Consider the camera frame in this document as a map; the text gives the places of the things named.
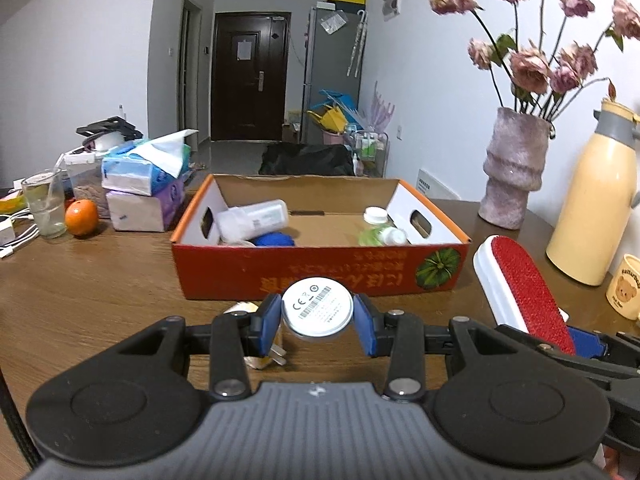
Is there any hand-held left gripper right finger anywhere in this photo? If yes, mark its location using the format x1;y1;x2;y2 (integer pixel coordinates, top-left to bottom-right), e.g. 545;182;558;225
352;294;546;404

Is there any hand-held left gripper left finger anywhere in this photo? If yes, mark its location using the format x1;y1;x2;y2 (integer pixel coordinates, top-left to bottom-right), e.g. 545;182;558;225
90;294;282;402

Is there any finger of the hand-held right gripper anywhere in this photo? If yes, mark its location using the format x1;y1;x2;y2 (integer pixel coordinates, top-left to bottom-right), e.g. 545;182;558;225
496;325;640;387
569;327;640;362

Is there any white round device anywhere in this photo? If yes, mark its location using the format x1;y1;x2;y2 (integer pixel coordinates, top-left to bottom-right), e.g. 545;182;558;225
281;277;355;343

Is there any orange cardboard box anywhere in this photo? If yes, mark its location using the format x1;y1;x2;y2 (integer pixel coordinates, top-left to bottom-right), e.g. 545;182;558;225
171;174;472;300

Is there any red white lint brush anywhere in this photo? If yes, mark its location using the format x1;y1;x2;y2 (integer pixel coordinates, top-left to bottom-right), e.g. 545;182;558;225
472;235;577;356

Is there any white plastic bottle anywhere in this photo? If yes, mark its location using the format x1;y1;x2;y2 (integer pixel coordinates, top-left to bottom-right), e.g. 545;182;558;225
216;199;290;244

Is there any person's right hand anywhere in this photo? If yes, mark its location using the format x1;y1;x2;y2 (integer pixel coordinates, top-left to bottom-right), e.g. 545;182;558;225
602;447;632;479

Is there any cream bear cup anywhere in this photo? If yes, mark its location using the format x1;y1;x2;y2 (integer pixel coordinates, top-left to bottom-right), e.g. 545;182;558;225
606;255;640;321

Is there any blue round lid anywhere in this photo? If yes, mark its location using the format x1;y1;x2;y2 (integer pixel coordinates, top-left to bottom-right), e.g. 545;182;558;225
255;231;295;248

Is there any green clear bottle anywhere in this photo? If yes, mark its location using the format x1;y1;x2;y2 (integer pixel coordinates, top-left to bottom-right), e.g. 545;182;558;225
358;225;408;247

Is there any cream thermos jug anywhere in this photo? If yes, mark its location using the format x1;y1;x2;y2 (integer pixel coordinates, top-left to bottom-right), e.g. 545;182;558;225
546;99;640;287

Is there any black bag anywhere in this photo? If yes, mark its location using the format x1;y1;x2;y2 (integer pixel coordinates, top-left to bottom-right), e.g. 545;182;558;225
259;142;356;177

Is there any metal rolling cart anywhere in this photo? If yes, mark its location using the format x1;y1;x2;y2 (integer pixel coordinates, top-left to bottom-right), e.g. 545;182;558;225
350;130;390;179

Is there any purple tissue pack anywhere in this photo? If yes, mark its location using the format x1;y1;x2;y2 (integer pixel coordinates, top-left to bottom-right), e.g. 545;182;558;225
106;177;186;232

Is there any pink textured vase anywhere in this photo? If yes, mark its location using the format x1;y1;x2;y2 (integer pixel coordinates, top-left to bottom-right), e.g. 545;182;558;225
478;107;551;230

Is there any brown cardboard carton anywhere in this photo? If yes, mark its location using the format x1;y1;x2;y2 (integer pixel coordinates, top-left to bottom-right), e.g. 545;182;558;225
282;110;304;144

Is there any blue tissue pack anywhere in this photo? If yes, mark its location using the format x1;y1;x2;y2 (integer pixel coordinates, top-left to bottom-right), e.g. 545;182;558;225
101;129;200;197

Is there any yellow bag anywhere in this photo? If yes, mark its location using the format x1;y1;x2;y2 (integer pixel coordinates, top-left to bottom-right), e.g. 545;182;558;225
307;105;349;133

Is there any orange fruit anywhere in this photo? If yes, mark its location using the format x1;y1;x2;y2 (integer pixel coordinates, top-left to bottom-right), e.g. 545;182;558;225
65;199;99;237

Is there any purple folding fan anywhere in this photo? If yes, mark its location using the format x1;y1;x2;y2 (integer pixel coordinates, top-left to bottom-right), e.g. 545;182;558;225
370;81;396;133

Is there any blue plastic bag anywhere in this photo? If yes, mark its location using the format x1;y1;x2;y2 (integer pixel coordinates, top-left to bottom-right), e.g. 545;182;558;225
307;90;359;127

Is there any clear grain storage container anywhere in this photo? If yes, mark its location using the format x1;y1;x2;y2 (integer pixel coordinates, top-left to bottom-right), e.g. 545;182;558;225
64;152;113;219

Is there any drinking glass with straw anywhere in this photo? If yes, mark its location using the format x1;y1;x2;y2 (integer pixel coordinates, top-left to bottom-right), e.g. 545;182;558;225
21;155;68;239

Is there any dark brown entrance door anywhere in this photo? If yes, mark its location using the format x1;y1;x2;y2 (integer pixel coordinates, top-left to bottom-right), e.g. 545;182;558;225
211;11;292;142

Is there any black folded stand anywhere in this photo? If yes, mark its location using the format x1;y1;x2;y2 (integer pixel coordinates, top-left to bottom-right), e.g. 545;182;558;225
76;116;144;151

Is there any grey refrigerator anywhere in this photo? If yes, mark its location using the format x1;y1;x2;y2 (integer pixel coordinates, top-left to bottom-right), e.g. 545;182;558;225
302;5;368;146

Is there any dried pink rose bouquet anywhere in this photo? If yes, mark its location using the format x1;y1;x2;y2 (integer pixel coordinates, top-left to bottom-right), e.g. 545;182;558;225
424;0;640;122

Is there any white folded umbrella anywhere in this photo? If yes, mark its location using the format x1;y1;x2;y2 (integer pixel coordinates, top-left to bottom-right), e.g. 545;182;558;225
347;9;369;78

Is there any clear plastic bag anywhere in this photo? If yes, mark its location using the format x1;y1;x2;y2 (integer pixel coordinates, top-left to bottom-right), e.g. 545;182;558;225
320;11;349;35

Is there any white wall box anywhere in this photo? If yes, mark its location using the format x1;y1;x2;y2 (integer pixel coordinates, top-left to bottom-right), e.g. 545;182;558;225
417;167;461;200

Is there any white charging cable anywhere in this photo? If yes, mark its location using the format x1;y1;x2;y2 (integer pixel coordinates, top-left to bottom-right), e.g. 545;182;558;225
0;209;41;261

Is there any side door frame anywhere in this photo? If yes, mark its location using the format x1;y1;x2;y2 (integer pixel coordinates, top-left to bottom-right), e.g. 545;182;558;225
177;0;204;161

